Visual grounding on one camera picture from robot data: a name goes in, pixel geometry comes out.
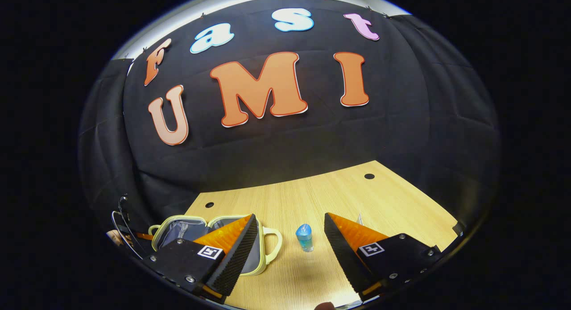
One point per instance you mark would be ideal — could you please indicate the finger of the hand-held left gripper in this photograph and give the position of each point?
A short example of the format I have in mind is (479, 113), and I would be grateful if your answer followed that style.
(145, 236)

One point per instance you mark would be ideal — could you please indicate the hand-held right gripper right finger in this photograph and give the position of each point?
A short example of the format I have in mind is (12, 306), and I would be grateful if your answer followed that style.
(343, 256)

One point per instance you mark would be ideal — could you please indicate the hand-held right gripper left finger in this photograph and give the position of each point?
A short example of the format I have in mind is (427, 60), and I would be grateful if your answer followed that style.
(187, 261)

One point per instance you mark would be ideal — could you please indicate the cream suitcase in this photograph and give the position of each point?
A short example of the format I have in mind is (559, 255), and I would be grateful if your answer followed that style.
(183, 229)

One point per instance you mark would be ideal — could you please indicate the white skin care sachet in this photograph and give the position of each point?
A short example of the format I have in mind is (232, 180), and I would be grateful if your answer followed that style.
(359, 220)

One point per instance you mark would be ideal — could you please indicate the blue skin care bottle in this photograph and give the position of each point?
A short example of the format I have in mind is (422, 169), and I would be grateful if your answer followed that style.
(304, 238)

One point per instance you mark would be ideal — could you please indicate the black backdrop cloth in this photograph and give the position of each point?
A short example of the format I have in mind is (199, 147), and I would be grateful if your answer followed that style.
(312, 140)

